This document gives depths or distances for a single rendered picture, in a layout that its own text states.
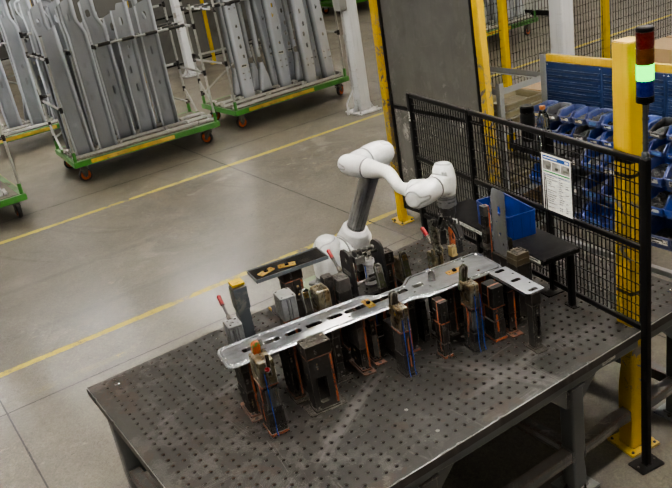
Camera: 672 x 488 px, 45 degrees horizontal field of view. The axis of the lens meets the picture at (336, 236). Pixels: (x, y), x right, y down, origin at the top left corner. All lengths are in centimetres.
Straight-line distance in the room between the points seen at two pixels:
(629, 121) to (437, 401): 141
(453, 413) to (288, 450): 69
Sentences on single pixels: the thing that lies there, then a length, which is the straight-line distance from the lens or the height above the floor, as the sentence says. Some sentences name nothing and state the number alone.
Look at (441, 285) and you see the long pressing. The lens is 372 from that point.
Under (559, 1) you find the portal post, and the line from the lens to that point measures 785.
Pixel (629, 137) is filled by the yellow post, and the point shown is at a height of 161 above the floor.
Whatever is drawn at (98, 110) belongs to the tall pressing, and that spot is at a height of 75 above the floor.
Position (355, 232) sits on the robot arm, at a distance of 437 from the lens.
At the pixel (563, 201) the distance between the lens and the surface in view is 392.
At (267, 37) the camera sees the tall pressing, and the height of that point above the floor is 98.
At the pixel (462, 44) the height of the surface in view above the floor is 161.
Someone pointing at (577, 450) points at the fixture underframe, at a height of 24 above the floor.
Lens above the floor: 272
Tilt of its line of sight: 23 degrees down
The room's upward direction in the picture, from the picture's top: 10 degrees counter-clockwise
